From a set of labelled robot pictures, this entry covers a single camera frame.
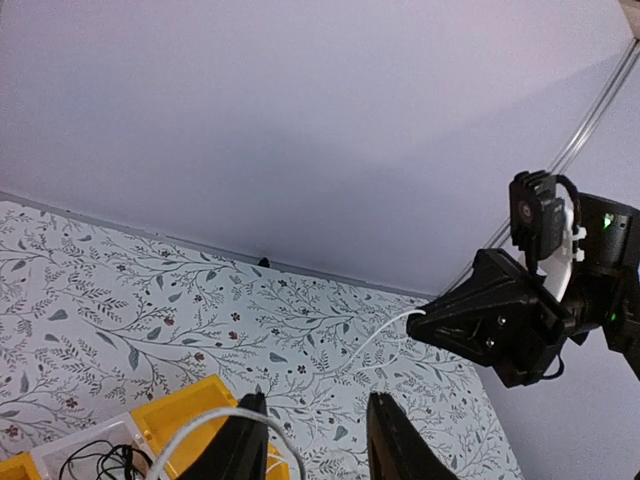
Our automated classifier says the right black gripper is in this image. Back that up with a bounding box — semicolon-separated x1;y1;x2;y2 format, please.
407;249;572;388

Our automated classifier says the floral table cloth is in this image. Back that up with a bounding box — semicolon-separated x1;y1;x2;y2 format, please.
1;201;521;479

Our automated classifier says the white cable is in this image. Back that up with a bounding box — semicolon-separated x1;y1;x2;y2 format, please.
144;308;429;480

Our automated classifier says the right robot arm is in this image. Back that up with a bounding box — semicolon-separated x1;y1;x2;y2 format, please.
406;193;639;388

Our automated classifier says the near yellow plastic bin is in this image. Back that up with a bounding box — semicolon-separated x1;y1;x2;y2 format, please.
0;453;41;480

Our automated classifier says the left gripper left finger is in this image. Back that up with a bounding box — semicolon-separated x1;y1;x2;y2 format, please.
179;417;269;480

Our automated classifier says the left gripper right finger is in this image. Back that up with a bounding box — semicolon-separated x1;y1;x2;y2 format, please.
366;392;457;480

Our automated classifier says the right aluminium frame post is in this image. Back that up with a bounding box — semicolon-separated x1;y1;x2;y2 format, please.
442;34;640;296

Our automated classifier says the far yellow plastic bin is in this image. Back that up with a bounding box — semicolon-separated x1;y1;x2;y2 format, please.
131;375;292;479

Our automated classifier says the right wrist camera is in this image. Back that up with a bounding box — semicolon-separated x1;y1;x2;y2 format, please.
508;169;586;301

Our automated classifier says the white translucent plastic bin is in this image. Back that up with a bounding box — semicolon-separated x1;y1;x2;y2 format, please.
31;413;156;479

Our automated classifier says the yellow plastic bin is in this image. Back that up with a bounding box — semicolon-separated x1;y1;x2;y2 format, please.
131;375;292;479
0;453;41;480

